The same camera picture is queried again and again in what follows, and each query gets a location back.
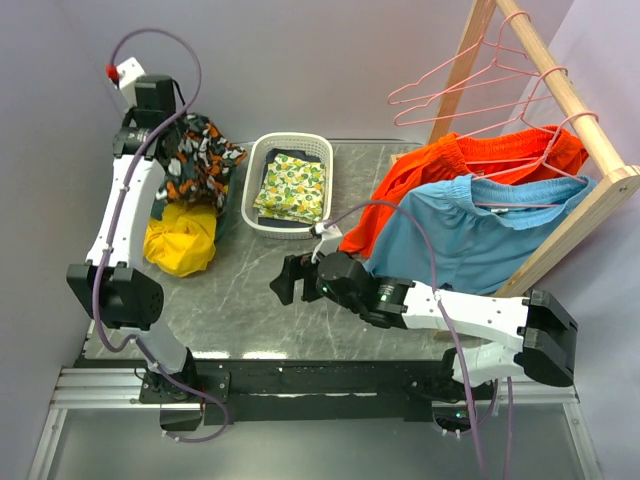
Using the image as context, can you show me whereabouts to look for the camouflage patterned shorts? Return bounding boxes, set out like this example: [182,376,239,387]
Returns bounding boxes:
[151,113,247,220]

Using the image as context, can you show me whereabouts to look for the pink wire hanger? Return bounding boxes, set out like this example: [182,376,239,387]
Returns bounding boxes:
[387,1,528,106]
[394,47,537,127]

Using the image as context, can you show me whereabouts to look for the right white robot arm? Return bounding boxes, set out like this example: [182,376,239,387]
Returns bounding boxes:
[269,252,578,399]

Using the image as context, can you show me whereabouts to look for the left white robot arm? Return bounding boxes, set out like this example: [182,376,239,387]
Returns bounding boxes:
[66,75,199,402]

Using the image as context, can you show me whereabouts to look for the yellow shorts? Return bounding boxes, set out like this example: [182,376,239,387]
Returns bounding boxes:
[143,203,217,278]

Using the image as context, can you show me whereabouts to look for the light blue shorts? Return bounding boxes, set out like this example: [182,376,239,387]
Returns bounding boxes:
[365,175,596,295]

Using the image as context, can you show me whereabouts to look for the orange shorts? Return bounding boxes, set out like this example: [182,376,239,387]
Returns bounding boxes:
[338,126,591,259]

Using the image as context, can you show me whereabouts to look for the pink hanger holding blue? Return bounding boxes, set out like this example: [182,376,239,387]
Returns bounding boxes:
[472,112,600,209]

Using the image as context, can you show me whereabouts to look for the pink hanger holding orange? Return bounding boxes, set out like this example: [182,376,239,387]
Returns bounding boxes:
[457,66,599,185]

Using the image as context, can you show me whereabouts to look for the lemon print folded cloth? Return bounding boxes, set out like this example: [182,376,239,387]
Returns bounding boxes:
[252,152,327,225]

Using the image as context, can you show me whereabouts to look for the white plastic basket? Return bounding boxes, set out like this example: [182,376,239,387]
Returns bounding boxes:
[241,132,334,240]

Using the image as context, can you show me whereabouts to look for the teal plastic bin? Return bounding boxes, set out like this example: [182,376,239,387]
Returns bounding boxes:
[215,171,238,243]

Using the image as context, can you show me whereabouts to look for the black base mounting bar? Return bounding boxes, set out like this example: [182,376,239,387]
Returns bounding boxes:
[136,360,465,431]

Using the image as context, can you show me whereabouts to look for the wooden clothes rack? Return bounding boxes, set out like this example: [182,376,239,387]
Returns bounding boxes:
[394,1,639,297]

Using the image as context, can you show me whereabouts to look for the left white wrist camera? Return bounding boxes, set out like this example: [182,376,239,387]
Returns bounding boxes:
[106,57,146,107]

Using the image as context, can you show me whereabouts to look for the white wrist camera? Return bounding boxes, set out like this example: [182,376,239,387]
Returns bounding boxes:
[106,57,146,107]
[311,222,343,264]

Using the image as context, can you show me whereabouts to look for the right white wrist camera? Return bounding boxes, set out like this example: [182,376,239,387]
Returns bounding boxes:
[311,222,343,264]

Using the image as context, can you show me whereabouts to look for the aluminium rail frame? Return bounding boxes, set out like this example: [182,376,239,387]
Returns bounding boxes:
[28,368,604,479]

